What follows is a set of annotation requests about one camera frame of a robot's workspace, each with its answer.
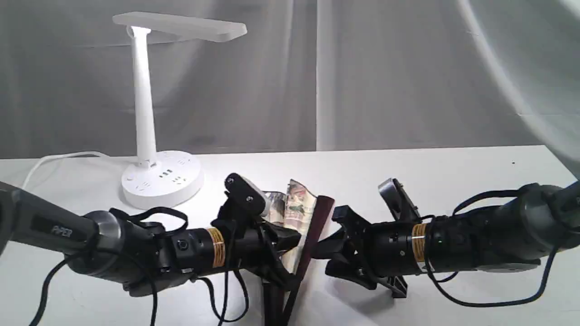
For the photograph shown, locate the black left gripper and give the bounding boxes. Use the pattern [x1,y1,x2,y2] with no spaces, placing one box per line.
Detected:
[211,206,302,292]

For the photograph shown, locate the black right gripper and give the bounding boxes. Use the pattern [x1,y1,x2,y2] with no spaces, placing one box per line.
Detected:
[313,206,426,298]

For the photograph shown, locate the painted paper folding fan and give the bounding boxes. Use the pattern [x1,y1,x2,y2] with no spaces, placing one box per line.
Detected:
[261,179,335,326]

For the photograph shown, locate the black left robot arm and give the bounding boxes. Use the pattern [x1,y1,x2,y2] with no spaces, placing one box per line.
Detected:
[1,173,301,297]

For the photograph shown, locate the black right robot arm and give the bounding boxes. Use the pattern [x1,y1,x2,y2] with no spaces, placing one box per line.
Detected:
[311,179,579,307]

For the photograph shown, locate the white desk lamp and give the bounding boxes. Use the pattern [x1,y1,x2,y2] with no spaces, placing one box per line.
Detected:
[112,12,248,209]

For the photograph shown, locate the grey backdrop curtain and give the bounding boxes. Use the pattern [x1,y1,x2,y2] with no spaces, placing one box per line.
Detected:
[1,0,579,176]

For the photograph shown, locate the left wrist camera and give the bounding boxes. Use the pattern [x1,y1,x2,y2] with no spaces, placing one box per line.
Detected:
[224,173,270,217]

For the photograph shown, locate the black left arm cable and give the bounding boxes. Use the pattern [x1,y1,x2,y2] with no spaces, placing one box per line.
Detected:
[29,206,250,326]

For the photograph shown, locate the white lamp power cord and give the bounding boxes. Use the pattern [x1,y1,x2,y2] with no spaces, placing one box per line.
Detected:
[20,152,136,191]

